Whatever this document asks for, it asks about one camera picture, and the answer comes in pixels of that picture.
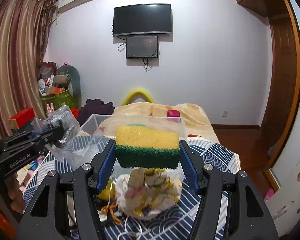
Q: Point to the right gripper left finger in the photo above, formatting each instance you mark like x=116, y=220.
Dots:
x=46, y=216

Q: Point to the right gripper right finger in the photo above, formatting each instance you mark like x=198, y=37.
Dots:
x=247, y=215

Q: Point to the clear plastic zip bag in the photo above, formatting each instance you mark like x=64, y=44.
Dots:
x=57, y=130

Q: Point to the floral fabric pouch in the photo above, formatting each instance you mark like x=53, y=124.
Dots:
x=145, y=193

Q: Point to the yellow green sponge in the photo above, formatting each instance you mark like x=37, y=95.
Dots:
x=145, y=147

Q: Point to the clear plastic storage box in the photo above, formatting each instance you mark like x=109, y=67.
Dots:
x=85, y=145

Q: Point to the yellow tennis ball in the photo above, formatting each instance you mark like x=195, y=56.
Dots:
x=108, y=192

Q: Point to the red box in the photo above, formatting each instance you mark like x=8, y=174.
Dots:
x=21, y=118

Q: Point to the blue white patterned bedspread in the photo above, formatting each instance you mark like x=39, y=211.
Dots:
x=174, y=223

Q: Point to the pink bunny plush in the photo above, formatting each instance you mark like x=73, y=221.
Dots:
x=49, y=109

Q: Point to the pink small object on blanket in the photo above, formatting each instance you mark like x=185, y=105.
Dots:
x=173, y=113

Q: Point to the dark purple clothing pile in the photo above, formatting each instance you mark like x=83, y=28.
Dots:
x=96, y=106

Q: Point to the green storage box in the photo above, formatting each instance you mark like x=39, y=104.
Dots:
x=59, y=99

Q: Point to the white perforated board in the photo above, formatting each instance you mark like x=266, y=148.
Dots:
x=284, y=205

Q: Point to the yellow curved pillow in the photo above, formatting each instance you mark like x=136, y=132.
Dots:
x=137, y=94

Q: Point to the grey green neck pillow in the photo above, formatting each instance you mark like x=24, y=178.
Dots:
x=69, y=76

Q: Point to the striped brown curtain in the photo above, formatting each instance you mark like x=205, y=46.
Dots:
x=24, y=33

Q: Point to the small black wall monitor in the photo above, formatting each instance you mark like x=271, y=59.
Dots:
x=142, y=47

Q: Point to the large black wall television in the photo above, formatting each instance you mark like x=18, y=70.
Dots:
x=142, y=19

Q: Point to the wooden wardrobe frame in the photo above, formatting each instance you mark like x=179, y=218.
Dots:
x=284, y=92

